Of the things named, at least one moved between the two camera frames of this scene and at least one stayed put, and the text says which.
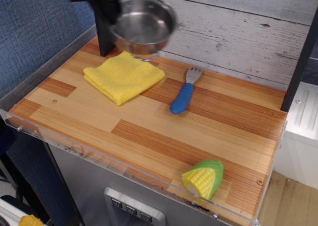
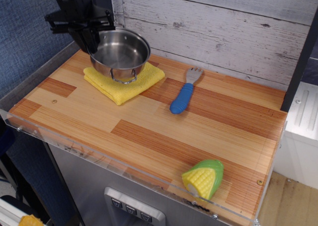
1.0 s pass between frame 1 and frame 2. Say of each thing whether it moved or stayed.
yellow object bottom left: stayed
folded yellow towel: stayed
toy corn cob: stayed
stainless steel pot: moved
